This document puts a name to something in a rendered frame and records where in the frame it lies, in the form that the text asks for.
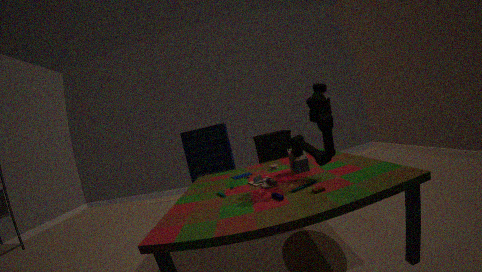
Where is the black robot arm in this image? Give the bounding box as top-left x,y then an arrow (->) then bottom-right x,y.
290,92 -> 336,167

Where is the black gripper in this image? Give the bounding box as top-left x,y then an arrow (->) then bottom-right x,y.
313,83 -> 331,112

